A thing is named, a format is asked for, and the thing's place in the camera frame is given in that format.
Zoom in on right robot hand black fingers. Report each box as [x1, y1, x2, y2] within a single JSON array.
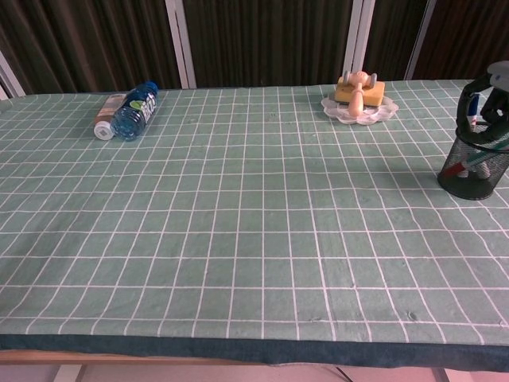
[[456, 60, 509, 154]]

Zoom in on green marker with red cap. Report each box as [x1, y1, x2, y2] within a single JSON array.
[[440, 141, 509, 179]]

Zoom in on black mesh pen holder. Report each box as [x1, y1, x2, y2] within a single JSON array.
[[437, 121, 509, 200]]

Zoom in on white flower-shaped plate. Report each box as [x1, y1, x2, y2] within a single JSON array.
[[321, 93, 400, 127]]

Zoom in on yellow sponge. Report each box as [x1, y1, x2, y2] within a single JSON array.
[[334, 77, 386, 107]]

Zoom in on dark curtain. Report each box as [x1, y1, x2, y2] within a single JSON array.
[[0, 0, 509, 96]]

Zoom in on green grid tablecloth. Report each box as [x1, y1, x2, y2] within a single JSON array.
[[0, 79, 509, 367]]

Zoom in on blue plastic water bottle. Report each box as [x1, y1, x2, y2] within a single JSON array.
[[110, 80, 160, 142]]

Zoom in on brown bottle with white cap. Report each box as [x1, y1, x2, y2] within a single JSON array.
[[94, 93, 128, 140]]

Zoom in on white frame post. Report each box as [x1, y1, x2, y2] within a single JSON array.
[[165, 0, 198, 89], [0, 49, 27, 100], [404, 0, 437, 80], [344, 0, 377, 83]]

